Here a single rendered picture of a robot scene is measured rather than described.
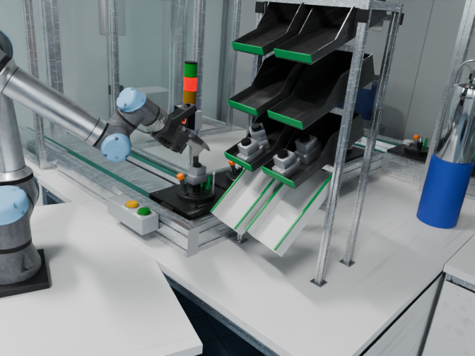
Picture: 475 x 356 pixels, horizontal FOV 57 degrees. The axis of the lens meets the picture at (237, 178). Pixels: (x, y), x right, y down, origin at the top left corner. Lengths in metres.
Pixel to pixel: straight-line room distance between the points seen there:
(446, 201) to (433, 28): 4.04
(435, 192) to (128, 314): 1.24
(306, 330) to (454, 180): 0.92
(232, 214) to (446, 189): 0.88
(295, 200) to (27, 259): 0.77
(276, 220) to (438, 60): 4.55
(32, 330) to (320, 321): 0.72
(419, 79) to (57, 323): 5.17
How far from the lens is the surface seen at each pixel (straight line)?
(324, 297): 1.33
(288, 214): 1.28
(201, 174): 1.54
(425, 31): 5.82
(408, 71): 5.92
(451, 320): 1.76
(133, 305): 1.24
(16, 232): 1.29
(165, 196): 1.57
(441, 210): 1.89
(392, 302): 1.38
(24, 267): 1.35
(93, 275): 1.37
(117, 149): 1.17
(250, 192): 1.37
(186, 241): 1.40
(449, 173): 1.84
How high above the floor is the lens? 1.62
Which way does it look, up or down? 22 degrees down
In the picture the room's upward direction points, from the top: 5 degrees clockwise
